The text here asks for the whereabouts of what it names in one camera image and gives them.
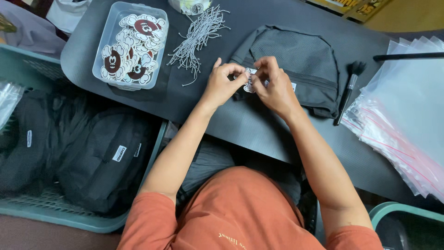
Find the clear plastic container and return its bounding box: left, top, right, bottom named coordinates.
left=92, top=1, right=169, bottom=91

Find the bundle of ball chains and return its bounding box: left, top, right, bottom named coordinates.
left=167, top=5, right=231, bottom=87

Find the black mesh bag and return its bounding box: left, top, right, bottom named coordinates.
left=229, top=25, right=340, bottom=119

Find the person's right hand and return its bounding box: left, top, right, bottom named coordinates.
left=250, top=56, right=299, bottom=119

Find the white plastic bag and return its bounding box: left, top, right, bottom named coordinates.
left=46, top=0, right=92, bottom=34

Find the yellow printed box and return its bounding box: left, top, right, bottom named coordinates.
left=305, top=0, right=392, bottom=23

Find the white tape roll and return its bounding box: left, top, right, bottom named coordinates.
left=168, top=0, right=211, bottom=16

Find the green basket of black bags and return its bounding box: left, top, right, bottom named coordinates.
left=0, top=44, right=169, bottom=234

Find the stack of clear zip bags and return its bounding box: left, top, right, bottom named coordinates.
left=341, top=36, right=444, bottom=204

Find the person's orange shirt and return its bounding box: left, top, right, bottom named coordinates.
left=117, top=166, right=383, bottom=250

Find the black rod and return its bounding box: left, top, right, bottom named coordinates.
left=373, top=52, right=444, bottom=62

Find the pile of flower-shaped tags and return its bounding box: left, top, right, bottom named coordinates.
left=100, top=14, right=168, bottom=85

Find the green plastic basket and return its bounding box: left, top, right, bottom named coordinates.
left=369, top=202, right=444, bottom=250

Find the grey cloth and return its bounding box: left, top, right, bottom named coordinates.
left=0, top=0, right=67, bottom=59

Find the flower-shaped hang tag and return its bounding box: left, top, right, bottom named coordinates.
left=234, top=67, right=268, bottom=94

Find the black brush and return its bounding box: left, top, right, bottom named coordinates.
left=333, top=61, right=367, bottom=126

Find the person's left hand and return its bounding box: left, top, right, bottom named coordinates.
left=201, top=58, right=249, bottom=109

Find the black mat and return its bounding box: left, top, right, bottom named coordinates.
left=60, top=0, right=444, bottom=210

